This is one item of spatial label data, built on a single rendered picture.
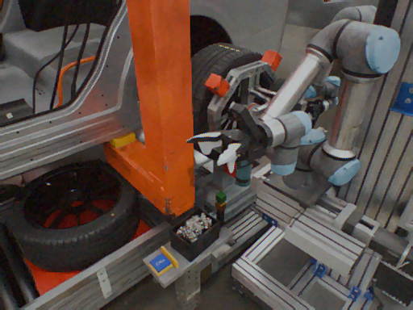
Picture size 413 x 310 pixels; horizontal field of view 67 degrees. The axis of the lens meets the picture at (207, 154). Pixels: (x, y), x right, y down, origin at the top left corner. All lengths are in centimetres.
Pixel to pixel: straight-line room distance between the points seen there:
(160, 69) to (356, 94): 65
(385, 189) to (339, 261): 34
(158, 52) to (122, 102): 66
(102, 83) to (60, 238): 78
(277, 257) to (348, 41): 123
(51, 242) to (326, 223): 122
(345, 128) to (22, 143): 135
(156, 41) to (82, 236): 97
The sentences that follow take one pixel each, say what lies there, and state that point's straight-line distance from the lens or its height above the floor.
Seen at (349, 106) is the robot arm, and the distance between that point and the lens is 108.
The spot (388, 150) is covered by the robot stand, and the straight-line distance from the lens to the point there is 134.
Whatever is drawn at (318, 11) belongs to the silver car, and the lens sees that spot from 411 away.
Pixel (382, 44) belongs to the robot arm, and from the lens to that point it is 100.
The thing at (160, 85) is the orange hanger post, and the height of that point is 122.
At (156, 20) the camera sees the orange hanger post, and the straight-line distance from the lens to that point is 114.
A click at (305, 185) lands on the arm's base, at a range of 134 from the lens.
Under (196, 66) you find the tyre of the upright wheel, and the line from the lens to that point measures 171.
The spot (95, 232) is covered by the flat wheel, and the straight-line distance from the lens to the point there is 165.
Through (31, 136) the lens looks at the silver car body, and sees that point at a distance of 166.
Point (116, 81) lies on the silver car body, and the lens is 174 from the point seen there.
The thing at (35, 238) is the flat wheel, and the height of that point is 50.
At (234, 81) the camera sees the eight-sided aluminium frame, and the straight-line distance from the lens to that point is 159.
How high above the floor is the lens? 166
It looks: 34 degrees down
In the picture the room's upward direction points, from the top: straight up
